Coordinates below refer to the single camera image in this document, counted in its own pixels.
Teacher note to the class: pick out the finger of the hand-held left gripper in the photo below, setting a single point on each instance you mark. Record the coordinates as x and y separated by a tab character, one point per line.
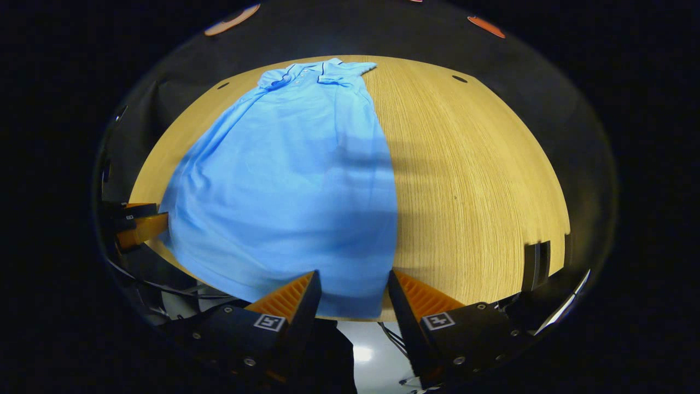
142	232
142	209

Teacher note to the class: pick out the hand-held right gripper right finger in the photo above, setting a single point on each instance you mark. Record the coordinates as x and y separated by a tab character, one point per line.
407	317

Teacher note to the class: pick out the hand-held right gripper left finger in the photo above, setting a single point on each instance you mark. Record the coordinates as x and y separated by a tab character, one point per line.
301	312

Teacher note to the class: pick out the light blue T-shirt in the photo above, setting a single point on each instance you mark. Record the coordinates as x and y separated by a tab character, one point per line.
284	180

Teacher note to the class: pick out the dark cloth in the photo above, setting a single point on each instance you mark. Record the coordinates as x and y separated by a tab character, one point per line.
333	355

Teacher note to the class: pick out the black rectangular block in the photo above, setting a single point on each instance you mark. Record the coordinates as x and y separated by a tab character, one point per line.
536	265

